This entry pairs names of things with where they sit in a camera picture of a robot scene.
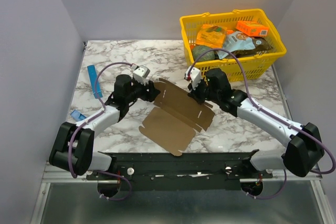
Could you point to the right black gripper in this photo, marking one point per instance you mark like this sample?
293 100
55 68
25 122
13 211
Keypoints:
197 95

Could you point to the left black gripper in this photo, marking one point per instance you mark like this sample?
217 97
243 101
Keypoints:
151 95

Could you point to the brown cardboard box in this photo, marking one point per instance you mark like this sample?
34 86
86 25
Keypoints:
175 119

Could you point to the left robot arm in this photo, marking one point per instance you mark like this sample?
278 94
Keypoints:
73 147

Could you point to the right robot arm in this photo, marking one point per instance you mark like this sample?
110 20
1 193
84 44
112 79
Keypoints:
302 142

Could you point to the orange carton box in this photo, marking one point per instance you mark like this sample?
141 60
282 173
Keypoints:
252 29

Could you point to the green round melon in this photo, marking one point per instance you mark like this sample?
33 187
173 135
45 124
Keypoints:
204 53

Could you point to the long blue bar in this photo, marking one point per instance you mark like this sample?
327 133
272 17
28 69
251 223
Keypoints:
92 73

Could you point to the orange snack pouch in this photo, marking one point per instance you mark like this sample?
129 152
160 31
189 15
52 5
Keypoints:
212 36

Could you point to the light blue snack bag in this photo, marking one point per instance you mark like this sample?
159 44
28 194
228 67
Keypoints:
232 43

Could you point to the small blue block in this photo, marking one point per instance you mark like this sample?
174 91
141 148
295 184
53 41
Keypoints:
77 115

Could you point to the dark brown snack bag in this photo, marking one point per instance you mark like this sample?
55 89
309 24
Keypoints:
262 46

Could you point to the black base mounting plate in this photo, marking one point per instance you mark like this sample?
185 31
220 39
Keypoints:
190 171

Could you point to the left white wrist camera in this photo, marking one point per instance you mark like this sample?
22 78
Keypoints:
140 74

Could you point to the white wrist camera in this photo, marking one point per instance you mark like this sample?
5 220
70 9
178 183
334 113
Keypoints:
140 74
193 76

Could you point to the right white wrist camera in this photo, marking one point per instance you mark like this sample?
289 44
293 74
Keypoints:
193 76

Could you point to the aluminium frame rail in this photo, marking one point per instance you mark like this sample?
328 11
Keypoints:
51 175

